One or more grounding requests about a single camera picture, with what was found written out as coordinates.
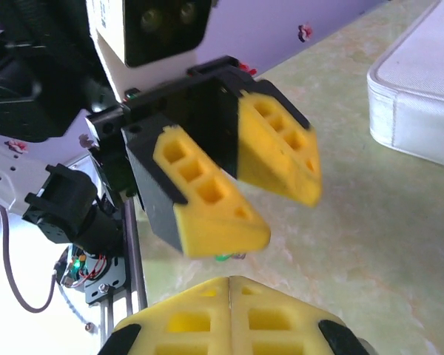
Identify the aluminium front rail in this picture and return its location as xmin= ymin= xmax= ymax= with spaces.
xmin=98 ymin=199 xmax=149 ymax=355

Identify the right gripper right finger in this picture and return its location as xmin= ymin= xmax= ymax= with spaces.
xmin=229 ymin=276 xmax=373 ymax=355

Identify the left arm grey cable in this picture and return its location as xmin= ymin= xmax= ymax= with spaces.
xmin=0 ymin=201 xmax=58 ymax=314

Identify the white medicine case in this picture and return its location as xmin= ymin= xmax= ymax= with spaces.
xmin=366 ymin=0 xmax=444 ymax=172

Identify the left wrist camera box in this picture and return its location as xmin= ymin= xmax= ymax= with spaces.
xmin=85 ymin=0 xmax=212 ymax=103

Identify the small green circuit board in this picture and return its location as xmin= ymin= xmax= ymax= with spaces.
xmin=55 ymin=246 xmax=108 ymax=289

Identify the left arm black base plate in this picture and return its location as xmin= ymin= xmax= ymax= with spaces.
xmin=83 ymin=254 xmax=129 ymax=306

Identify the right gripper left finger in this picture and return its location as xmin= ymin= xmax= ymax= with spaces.
xmin=95 ymin=276 xmax=232 ymax=355

